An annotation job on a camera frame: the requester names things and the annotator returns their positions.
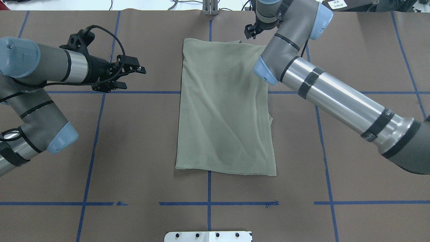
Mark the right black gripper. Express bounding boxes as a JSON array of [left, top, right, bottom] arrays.
[[244, 12, 281, 39]]

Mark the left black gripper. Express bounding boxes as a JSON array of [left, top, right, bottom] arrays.
[[89, 55, 146, 93]]

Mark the olive green long-sleeve shirt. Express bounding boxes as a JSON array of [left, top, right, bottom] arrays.
[[175, 38, 276, 176]]

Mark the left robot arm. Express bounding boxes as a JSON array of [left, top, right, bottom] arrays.
[[1, 32, 146, 175]]

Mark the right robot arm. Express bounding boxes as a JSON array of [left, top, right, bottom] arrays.
[[244, 0, 429, 175]]

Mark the black box with label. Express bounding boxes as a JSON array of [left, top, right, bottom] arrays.
[[317, 0, 379, 12]]

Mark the aluminium frame post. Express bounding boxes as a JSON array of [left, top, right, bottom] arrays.
[[202, 0, 219, 16]]

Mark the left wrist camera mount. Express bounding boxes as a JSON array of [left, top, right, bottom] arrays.
[[59, 30, 95, 55]]

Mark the metal base plate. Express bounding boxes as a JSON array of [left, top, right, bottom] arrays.
[[164, 231, 253, 242]]

